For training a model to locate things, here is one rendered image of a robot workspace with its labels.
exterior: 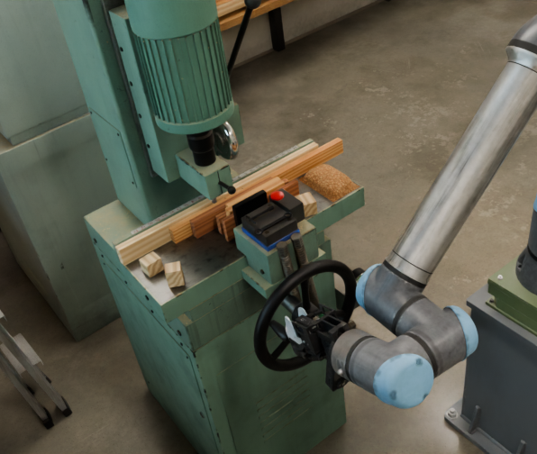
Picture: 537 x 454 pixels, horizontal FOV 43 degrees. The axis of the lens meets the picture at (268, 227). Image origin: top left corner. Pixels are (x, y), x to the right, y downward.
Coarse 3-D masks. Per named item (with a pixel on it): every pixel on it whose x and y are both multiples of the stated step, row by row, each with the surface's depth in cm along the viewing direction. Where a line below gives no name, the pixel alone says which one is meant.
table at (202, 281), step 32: (352, 192) 172; (320, 224) 169; (160, 256) 162; (192, 256) 160; (224, 256) 159; (320, 256) 159; (160, 288) 153; (192, 288) 152; (224, 288) 159; (256, 288) 157
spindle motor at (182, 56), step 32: (128, 0) 130; (160, 0) 126; (192, 0) 128; (160, 32) 130; (192, 32) 131; (160, 64) 135; (192, 64) 135; (224, 64) 143; (160, 96) 141; (192, 96) 140; (224, 96) 144; (160, 128) 148; (192, 128) 144
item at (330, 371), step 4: (328, 352) 127; (328, 356) 127; (328, 360) 128; (328, 364) 129; (328, 368) 130; (332, 368) 128; (328, 372) 131; (332, 372) 129; (328, 376) 131; (332, 376) 130; (336, 376) 130; (340, 376) 131; (328, 380) 133; (332, 380) 131; (336, 380) 131; (340, 380) 132; (344, 380) 133; (348, 380) 134; (328, 384) 133; (332, 384) 132; (336, 384) 132; (340, 384) 133; (344, 384) 133; (332, 388) 133; (336, 388) 133
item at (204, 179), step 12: (180, 156) 163; (192, 156) 162; (216, 156) 161; (180, 168) 165; (192, 168) 159; (204, 168) 157; (216, 168) 157; (228, 168) 158; (192, 180) 162; (204, 180) 156; (216, 180) 158; (228, 180) 160; (204, 192) 160; (216, 192) 159
